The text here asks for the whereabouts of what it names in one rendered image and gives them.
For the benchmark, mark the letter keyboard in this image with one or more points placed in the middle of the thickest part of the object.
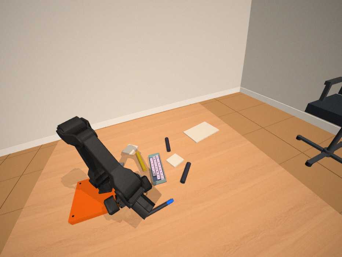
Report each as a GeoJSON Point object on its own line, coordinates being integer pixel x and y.
{"type": "Point", "coordinates": [156, 167]}

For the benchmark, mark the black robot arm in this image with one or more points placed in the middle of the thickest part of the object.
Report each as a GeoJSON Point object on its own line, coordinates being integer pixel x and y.
{"type": "Point", "coordinates": [105, 172]}

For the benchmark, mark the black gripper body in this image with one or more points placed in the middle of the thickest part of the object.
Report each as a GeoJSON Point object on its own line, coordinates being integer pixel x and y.
{"type": "Point", "coordinates": [111, 204]}

